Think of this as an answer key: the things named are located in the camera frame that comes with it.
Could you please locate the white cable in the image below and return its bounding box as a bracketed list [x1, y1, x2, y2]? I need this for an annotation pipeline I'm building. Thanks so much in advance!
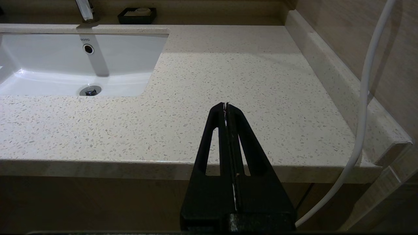
[295, 0, 397, 228]

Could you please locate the white ceramic sink basin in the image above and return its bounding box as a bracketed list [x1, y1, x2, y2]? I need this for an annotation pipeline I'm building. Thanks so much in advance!
[0, 32, 169, 97]

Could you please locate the black soap dish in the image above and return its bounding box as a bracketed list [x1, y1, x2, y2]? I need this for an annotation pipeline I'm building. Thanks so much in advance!
[118, 7, 157, 25]

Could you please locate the beige soap bar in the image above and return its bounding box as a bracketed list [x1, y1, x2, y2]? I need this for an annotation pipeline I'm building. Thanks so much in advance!
[125, 8, 152, 17]

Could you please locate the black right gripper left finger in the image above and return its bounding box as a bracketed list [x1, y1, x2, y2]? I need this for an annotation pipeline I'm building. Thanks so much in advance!
[180, 102, 236, 232]

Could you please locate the chrome sink drain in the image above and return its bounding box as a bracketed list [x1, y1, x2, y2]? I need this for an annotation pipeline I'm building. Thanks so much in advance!
[79, 86, 102, 96]

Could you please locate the chrome faucet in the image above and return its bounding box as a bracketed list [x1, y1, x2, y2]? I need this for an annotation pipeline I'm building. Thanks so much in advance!
[75, 0, 100, 28]

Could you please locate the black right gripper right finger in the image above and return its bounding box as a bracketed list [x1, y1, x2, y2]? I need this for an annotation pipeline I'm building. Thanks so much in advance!
[227, 102, 297, 232]

